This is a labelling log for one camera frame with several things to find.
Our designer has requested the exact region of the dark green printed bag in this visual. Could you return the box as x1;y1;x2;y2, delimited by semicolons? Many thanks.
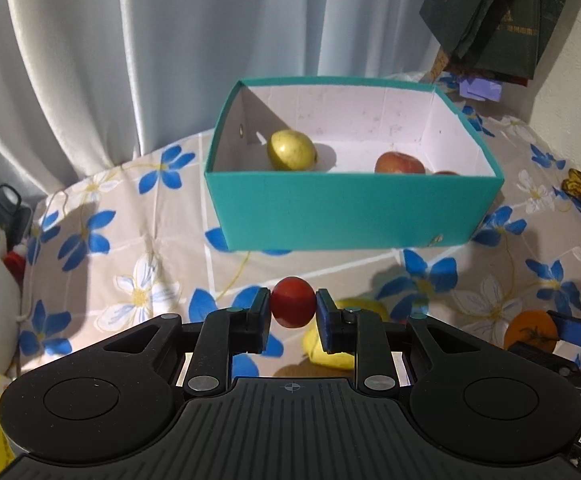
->
475;0;541;78
419;0;496;56

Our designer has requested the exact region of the dark green jug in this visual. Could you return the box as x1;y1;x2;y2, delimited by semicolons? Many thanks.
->
0;183;34;241

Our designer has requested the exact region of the yellow pear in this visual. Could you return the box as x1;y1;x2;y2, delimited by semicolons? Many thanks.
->
266;129;318;171
303;297;390;371

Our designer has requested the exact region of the white curtain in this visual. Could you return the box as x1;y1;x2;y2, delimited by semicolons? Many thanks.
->
0;0;446;211

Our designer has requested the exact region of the red cherry tomato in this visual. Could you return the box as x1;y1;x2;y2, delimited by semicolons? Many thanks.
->
271;276;317;329

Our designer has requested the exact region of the orange tangerine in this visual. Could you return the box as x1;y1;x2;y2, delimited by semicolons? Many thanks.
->
504;310;560;352

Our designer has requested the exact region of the teal cardboard box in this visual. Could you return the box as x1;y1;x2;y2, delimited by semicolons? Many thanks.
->
204;76;505;252

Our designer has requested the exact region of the clear plastic bag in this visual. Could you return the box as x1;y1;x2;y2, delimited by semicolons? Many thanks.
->
390;71;437;84

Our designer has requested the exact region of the floral tablecloth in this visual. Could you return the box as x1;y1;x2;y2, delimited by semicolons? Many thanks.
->
18;110;581;391

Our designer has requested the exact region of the purple paper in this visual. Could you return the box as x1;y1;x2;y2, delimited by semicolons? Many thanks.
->
459;76;503;102

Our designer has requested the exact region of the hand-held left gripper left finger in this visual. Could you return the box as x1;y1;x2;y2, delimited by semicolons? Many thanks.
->
103;287;274;398

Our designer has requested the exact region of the red apple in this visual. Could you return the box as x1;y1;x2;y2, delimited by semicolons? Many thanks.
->
374;151;426;175

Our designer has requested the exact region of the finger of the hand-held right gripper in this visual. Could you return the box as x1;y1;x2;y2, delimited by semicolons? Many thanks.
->
546;310;581;356
507;341;581;376

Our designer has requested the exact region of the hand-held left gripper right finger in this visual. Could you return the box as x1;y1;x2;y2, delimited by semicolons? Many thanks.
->
315;288;481;396

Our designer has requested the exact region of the red cap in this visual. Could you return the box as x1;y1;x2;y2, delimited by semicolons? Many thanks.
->
3;250;25;286

